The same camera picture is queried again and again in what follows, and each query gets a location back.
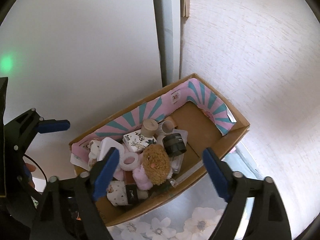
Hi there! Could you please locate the white tissue packet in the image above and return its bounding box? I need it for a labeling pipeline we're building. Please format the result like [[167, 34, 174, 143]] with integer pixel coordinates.
[[123, 129, 156, 153]]

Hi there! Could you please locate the red card packet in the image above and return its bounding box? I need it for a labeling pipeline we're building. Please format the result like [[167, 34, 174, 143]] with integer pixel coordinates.
[[124, 171, 136, 185]]

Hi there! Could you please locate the white tape roll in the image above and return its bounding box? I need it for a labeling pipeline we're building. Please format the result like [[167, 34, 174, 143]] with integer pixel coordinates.
[[119, 152, 140, 171]]

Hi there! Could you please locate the person's left hand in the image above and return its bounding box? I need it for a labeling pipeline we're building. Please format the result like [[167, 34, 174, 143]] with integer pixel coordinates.
[[24, 163, 36, 189]]

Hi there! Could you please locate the white earphone case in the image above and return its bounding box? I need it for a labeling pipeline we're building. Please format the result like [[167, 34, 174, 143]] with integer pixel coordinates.
[[97, 137, 125, 161]]

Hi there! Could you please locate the black round jar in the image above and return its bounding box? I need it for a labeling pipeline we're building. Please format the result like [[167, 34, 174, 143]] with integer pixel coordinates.
[[162, 133, 187, 157]]

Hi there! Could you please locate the beige cylinder jar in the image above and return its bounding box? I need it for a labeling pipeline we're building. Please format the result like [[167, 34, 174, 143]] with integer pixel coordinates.
[[140, 119, 158, 138]]

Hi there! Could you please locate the white floral sock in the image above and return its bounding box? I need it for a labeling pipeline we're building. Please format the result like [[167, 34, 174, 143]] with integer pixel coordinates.
[[107, 181, 149, 206]]

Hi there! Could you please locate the pink teal cardboard box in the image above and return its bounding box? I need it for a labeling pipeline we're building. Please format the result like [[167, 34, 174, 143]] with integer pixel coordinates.
[[68, 73, 251, 228]]

